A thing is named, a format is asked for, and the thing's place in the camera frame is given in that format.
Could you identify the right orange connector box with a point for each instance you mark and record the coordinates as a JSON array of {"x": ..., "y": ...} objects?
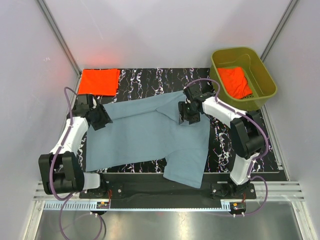
[{"x": 238, "y": 206}]

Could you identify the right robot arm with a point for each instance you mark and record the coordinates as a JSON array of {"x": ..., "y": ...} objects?
[{"x": 247, "y": 136}]

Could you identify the black marbled table mat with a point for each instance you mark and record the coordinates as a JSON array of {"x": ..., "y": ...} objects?
[{"x": 249, "y": 140}]

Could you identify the folded orange t-shirt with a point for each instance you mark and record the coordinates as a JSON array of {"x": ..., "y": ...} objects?
[{"x": 99, "y": 82}]

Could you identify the left aluminium corner post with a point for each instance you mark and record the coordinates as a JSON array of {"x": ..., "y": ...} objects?
[{"x": 45, "y": 10}]

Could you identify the orange t-shirt in bin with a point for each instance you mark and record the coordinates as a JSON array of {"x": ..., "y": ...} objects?
[{"x": 235, "y": 82}]

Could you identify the aluminium frame rail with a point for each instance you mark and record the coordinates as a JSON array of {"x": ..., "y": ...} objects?
[{"x": 281, "y": 191}]

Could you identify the orange connector box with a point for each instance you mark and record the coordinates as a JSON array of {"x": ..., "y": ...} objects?
[
  {"x": 238, "y": 206},
  {"x": 103, "y": 205}
]

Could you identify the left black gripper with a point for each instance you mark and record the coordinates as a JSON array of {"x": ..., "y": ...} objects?
[{"x": 105, "y": 119}]

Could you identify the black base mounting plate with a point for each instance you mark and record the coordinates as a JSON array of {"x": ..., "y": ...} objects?
[{"x": 144, "y": 191}]

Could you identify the left orange connector box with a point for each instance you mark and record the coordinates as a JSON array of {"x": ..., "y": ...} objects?
[{"x": 103, "y": 205}]

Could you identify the olive green plastic bin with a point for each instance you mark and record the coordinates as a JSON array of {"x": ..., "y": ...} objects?
[{"x": 259, "y": 79}]

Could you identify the aluminium corner post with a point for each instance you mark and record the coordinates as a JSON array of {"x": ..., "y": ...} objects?
[
  {"x": 45, "y": 10},
  {"x": 279, "y": 28}
]

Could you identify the grey-blue t-shirt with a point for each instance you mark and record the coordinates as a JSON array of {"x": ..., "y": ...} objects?
[{"x": 148, "y": 129}]

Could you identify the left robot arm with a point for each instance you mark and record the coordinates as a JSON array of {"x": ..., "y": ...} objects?
[{"x": 59, "y": 170}]

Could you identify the right aluminium corner post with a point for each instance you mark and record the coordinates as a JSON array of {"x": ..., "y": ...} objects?
[{"x": 279, "y": 28}]

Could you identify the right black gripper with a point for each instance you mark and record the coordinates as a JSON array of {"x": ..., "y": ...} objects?
[{"x": 182, "y": 106}]

